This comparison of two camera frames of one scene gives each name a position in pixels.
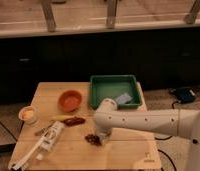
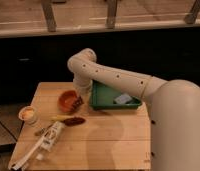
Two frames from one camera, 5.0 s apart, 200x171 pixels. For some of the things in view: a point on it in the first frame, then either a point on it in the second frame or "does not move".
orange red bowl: (70, 100) does not move
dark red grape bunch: (93, 139) -> (78, 103)
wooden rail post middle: (111, 14) does not move
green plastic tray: (102, 87) does not move
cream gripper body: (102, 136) -> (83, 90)
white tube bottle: (51, 139) does not move
